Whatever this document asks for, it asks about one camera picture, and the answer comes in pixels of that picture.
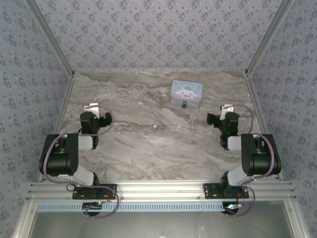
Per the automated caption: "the blue cartoon tin box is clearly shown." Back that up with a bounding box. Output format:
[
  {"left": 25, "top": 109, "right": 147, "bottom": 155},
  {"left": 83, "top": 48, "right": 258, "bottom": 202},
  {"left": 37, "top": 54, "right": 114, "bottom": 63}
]
[{"left": 169, "top": 79, "right": 204, "bottom": 110}]

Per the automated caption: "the small circuit board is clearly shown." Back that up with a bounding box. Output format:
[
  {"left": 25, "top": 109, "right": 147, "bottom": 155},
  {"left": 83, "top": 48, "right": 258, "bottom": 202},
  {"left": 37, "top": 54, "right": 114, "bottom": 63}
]
[
  {"left": 83, "top": 201, "right": 104, "bottom": 211},
  {"left": 224, "top": 202, "right": 242, "bottom": 214}
]

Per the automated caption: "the grey metal sheet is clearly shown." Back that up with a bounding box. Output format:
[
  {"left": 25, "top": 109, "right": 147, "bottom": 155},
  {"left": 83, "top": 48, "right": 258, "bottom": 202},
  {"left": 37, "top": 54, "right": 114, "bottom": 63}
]
[{"left": 32, "top": 212, "right": 290, "bottom": 238}]

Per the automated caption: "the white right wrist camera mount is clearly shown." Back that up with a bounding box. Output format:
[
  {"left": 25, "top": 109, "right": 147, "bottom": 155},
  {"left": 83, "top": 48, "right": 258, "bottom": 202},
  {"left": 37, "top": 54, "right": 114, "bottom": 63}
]
[{"left": 219, "top": 104, "right": 235, "bottom": 119}]

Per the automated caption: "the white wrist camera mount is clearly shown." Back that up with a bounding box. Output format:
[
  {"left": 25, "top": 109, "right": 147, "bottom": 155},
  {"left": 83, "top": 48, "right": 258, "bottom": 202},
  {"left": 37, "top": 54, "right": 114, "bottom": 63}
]
[
  {"left": 219, "top": 104, "right": 235, "bottom": 119},
  {"left": 84, "top": 103, "right": 100, "bottom": 119}
]

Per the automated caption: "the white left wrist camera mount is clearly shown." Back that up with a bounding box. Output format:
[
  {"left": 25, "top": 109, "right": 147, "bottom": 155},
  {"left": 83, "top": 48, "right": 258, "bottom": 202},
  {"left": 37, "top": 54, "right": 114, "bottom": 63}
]
[{"left": 84, "top": 103, "right": 100, "bottom": 119}]

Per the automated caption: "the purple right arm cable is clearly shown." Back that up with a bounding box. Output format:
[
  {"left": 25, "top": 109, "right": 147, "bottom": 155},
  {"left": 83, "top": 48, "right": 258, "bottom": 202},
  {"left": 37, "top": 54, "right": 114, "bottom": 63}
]
[{"left": 224, "top": 104, "right": 276, "bottom": 218}]

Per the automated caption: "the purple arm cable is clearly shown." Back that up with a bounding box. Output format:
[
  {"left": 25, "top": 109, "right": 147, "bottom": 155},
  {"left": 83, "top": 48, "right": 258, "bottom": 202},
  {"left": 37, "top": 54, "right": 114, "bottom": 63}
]
[
  {"left": 42, "top": 105, "right": 119, "bottom": 219},
  {"left": 224, "top": 104, "right": 276, "bottom": 218}
]

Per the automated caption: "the aluminium table side rail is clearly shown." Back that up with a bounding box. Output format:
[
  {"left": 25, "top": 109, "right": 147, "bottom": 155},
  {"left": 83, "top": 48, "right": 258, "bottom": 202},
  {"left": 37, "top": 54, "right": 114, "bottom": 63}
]
[
  {"left": 37, "top": 71, "right": 76, "bottom": 183},
  {"left": 244, "top": 71, "right": 283, "bottom": 181}
]

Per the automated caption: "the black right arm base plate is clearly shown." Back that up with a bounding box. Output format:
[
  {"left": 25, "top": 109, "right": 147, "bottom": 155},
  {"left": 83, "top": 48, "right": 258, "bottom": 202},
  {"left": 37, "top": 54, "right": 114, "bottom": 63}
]
[{"left": 203, "top": 182, "right": 250, "bottom": 200}]

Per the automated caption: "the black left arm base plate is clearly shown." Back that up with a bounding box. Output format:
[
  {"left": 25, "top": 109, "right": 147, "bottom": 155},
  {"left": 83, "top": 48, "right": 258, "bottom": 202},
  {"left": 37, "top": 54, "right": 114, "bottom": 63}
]
[{"left": 72, "top": 183, "right": 117, "bottom": 200}]

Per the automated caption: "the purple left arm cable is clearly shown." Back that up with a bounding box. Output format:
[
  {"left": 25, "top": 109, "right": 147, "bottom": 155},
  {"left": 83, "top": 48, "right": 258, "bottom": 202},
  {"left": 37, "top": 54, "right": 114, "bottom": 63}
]
[{"left": 42, "top": 105, "right": 119, "bottom": 219}]

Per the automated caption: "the aluminium frame post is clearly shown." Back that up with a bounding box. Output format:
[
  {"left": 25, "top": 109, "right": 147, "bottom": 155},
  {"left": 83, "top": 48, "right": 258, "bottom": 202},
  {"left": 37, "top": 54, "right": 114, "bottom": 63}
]
[
  {"left": 244, "top": 0, "right": 295, "bottom": 75},
  {"left": 24, "top": 0, "right": 75, "bottom": 76}
]

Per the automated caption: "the aluminium cross rail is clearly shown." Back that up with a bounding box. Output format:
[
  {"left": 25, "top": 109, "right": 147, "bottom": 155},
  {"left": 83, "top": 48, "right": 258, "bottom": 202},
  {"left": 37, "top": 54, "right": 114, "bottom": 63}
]
[{"left": 26, "top": 180, "right": 297, "bottom": 201}]

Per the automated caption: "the white slotted cable duct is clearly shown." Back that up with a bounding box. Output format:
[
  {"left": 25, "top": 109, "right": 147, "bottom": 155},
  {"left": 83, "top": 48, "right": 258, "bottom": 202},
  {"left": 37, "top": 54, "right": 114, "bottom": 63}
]
[{"left": 36, "top": 201, "right": 245, "bottom": 213}]

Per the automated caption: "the aluminium frame leg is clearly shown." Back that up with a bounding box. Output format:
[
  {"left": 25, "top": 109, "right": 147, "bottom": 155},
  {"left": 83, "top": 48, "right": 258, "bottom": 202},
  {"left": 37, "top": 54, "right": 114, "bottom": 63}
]
[
  {"left": 282, "top": 199, "right": 307, "bottom": 238},
  {"left": 13, "top": 200, "right": 38, "bottom": 238}
]

